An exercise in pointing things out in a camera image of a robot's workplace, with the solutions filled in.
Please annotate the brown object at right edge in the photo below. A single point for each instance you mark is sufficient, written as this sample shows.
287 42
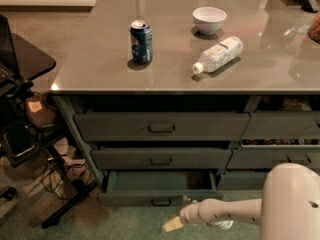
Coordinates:
314 30

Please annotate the blue soda can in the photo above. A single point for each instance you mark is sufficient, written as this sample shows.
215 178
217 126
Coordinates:
141 41

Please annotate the drawer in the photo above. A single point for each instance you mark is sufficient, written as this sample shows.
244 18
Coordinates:
158 188
257 157
161 126
161 155
241 180
283 125

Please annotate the white plastic bottle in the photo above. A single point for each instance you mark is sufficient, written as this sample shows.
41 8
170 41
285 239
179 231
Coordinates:
218 55

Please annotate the black device under desk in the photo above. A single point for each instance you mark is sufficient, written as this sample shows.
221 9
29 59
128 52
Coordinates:
17 140

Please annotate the brown bag with label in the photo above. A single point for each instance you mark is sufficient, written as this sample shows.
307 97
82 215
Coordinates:
41 109

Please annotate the black laptop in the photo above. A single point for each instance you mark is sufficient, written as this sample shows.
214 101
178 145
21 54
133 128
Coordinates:
8 61

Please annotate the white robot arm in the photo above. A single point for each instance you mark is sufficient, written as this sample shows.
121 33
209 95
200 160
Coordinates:
289 208

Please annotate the grey drawer cabinet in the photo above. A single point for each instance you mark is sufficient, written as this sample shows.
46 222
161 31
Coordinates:
277 70

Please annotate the black side desk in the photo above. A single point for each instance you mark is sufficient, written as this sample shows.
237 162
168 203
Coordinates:
30 125

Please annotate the white ceramic bowl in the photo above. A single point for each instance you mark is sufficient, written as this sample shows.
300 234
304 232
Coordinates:
208 19

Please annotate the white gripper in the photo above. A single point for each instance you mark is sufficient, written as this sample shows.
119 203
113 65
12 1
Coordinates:
188 213

